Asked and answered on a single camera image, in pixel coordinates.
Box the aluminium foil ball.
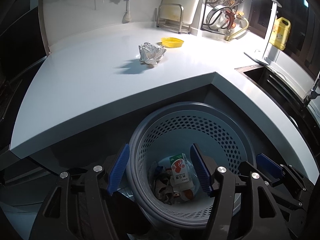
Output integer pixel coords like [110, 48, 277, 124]
[138, 42, 167, 67]

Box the yellow gas hose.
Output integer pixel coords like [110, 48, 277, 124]
[224, 17, 250, 41]

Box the black wire dish rack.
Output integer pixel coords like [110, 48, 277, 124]
[201, 0, 246, 34]

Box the steel cutting board rack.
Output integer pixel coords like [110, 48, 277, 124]
[156, 3, 193, 34]

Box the green white milk carton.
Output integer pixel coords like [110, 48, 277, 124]
[169, 153, 194, 191]

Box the yellow plastic lid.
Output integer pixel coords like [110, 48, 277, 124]
[161, 37, 184, 48]

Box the round steel pan lid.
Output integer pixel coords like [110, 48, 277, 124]
[206, 5, 232, 31]

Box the black cloth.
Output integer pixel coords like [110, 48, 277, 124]
[151, 166, 180, 205]

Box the yellow oil jug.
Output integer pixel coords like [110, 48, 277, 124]
[269, 17, 291, 51]

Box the black sink basin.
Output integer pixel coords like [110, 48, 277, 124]
[236, 65, 313, 123]

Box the red white snack wrapper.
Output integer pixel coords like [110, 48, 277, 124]
[174, 189, 194, 202]

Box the grey perforated trash basket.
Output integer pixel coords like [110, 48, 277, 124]
[126, 102, 256, 229]

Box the white dish brush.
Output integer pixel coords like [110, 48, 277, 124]
[122, 0, 132, 23]

